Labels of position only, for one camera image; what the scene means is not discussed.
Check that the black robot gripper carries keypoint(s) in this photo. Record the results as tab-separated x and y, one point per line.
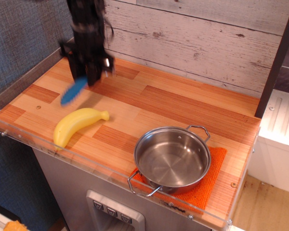
86	48

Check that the blue handled metal spoon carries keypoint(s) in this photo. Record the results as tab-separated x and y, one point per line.
79	84

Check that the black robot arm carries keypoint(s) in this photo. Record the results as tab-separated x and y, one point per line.
87	12

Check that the orange knitted rag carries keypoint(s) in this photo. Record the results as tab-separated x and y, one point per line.
197	199

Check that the yellow plastic banana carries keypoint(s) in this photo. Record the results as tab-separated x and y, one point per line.
75	121

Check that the clear acrylic table guard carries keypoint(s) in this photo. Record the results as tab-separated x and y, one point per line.
223	198

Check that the stainless steel pot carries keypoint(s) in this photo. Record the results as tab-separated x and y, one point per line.
171	159

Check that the grey toy kitchen cabinet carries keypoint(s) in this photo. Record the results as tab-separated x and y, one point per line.
93	197

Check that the yellow object at corner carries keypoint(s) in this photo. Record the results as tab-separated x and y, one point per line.
15	226

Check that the dark right frame post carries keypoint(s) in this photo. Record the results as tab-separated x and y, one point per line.
273	75

